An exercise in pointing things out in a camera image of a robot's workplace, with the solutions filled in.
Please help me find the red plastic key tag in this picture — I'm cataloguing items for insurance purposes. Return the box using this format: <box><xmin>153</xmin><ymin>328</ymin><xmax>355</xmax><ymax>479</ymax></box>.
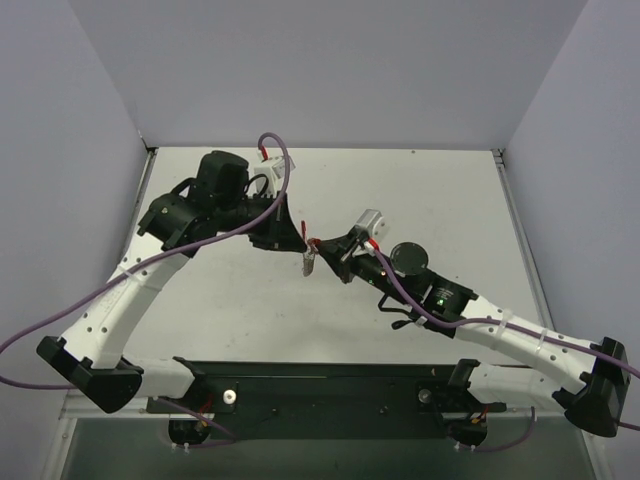
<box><xmin>300</xmin><ymin>220</ymin><xmax>320</xmax><ymax>247</ymax></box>

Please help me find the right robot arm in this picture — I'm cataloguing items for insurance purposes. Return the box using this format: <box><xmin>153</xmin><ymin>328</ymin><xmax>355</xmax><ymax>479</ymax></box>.
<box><xmin>311</xmin><ymin>228</ymin><xmax>631</xmax><ymax>438</ymax></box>

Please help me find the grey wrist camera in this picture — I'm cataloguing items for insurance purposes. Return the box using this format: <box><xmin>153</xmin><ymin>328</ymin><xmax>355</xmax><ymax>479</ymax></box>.
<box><xmin>355</xmin><ymin>209</ymin><xmax>389</xmax><ymax>241</ymax></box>
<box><xmin>253</xmin><ymin>155</ymin><xmax>286</xmax><ymax>197</ymax></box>

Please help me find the aluminium frame rail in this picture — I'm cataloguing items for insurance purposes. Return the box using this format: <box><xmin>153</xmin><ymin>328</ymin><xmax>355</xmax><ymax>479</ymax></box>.
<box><xmin>491</xmin><ymin>149</ymin><xmax>554</xmax><ymax>327</ymax></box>

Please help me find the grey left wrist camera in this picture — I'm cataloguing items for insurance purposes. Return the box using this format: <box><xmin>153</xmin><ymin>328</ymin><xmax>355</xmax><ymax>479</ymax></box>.
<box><xmin>253</xmin><ymin>155</ymin><xmax>286</xmax><ymax>197</ymax></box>

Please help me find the purple camera cable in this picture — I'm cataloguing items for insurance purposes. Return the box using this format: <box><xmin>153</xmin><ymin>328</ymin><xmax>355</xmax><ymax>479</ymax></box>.
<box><xmin>374</xmin><ymin>249</ymin><xmax>640</xmax><ymax>431</ymax></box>
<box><xmin>0</xmin><ymin>132</ymin><xmax>294</xmax><ymax>390</ymax></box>

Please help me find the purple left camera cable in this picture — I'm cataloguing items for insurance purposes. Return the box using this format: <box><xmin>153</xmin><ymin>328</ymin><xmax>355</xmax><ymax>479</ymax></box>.
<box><xmin>0</xmin><ymin>132</ymin><xmax>294</xmax><ymax>390</ymax></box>

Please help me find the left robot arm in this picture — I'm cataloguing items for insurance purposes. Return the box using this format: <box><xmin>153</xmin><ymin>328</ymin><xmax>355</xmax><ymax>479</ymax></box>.
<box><xmin>36</xmin><ymin>151</ymin><xmax>306</xmax><ymax>413</ymax></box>

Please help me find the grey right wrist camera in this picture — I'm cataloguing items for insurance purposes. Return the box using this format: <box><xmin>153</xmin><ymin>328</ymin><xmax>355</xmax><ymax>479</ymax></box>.
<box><xmin>355</xmin><ymin>209</ymin><xmax>389</xmax><ymax>241</ymax></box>

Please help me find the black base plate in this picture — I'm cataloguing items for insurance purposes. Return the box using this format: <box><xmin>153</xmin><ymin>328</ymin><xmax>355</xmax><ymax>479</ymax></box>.
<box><xmin>146</xmin><ymin>360</ymin><xmax>509</xmax><ymax>440</ymax></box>

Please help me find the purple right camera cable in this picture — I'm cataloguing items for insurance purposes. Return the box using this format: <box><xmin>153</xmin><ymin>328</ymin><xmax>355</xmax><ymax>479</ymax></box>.
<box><xmin>374</xmin><ymin>249</ymin><xmax>640</xmax><ymax>431</ymax></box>

